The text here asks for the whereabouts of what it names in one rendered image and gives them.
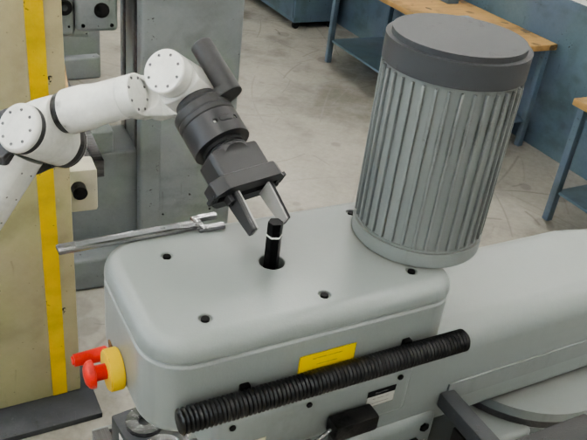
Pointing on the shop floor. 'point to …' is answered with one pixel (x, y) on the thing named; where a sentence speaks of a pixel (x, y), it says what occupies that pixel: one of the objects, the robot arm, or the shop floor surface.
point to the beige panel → (37, 250)
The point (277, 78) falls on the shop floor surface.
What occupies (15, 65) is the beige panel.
